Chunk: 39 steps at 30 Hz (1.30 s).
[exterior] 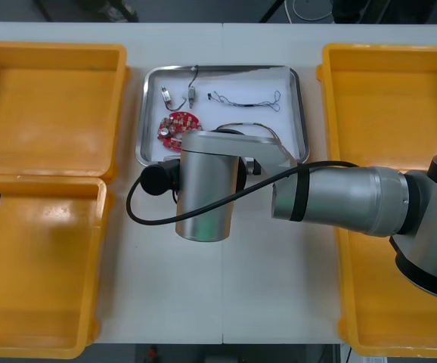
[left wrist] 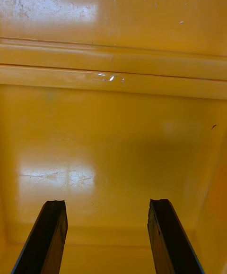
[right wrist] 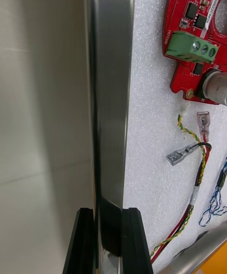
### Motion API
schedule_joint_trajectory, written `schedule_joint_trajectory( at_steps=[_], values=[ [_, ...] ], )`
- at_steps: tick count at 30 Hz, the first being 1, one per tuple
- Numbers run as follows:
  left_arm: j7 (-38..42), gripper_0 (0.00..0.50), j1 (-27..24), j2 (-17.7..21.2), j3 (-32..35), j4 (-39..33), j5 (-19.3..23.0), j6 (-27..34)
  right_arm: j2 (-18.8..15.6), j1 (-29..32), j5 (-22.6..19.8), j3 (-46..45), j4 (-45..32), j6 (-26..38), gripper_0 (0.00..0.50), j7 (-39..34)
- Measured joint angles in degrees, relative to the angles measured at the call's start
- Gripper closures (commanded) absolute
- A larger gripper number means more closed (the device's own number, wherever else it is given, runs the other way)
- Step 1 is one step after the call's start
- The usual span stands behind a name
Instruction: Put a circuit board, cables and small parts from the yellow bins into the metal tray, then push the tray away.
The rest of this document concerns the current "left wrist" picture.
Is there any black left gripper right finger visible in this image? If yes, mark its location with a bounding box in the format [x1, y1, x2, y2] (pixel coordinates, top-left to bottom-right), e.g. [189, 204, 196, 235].
[147, 198, 206, 274]

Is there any yellow-orange plastic bin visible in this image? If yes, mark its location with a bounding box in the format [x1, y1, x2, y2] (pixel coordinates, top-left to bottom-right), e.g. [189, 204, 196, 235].
[0, 63, 227, 274]
[0, 0, 227, 81]

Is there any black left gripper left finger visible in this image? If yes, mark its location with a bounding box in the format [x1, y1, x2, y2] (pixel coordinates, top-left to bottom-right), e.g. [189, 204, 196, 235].
[11, 199, 69, 274]

